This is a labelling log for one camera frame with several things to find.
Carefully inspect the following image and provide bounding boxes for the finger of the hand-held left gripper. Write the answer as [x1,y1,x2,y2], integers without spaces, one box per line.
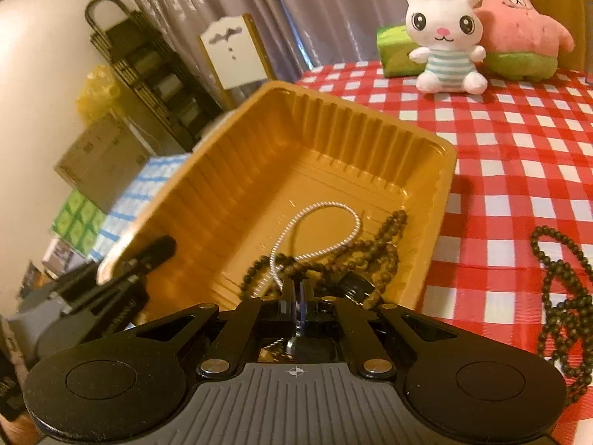
[96,235,177,287]

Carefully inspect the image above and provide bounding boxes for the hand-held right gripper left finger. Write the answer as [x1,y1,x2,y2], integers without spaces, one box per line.
[126,278,300,378]

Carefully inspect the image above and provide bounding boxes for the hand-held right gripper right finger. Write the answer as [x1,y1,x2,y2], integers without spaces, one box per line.
[301,281,458,378]

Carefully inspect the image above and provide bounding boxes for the brown wooden bead necklace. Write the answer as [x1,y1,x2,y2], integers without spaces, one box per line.
[240,208,409,312]

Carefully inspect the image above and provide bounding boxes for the white pearl necklace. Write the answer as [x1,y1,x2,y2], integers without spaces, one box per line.
[264,201,363,355]

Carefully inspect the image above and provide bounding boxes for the yellow plastic tray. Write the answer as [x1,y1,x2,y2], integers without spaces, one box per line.
[99,80,458,326]

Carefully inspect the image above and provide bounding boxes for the dark bead necklace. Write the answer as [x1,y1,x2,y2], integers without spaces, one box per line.
[529,225,593,406]

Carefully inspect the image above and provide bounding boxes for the blue white pack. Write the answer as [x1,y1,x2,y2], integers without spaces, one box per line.
[90,152,187,261]

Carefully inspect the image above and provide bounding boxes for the green patterned boxes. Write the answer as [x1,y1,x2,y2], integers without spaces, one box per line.
[50,189,108,257]

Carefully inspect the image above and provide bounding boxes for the brown cardboard box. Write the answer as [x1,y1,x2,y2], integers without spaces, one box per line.
[54,115,152,210]

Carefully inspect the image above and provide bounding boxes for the yellow plastic bag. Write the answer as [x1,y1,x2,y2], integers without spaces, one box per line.
[75,64,127,127]

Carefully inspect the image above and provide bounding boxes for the black slatted rack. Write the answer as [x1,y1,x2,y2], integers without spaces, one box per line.
[85,0,224,155]

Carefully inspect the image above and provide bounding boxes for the red white checkered tablecloth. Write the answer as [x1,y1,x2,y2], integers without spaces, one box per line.
[295,60,593,445]

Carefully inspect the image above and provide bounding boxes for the green cushion block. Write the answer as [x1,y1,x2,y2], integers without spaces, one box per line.
[375,25,433,78]

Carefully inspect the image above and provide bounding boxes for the grey curtain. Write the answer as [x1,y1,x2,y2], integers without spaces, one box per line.
[113,0,448,85]

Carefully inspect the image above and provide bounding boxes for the white bunny plush toy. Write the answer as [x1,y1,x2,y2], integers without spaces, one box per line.
[401,0,488,95]

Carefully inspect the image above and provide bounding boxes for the pink starfish plush toy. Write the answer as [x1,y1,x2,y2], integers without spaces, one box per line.
[476,0,576,80]

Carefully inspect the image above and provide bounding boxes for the white board with gold frame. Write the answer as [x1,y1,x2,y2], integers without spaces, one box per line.
[198,13,277,108]

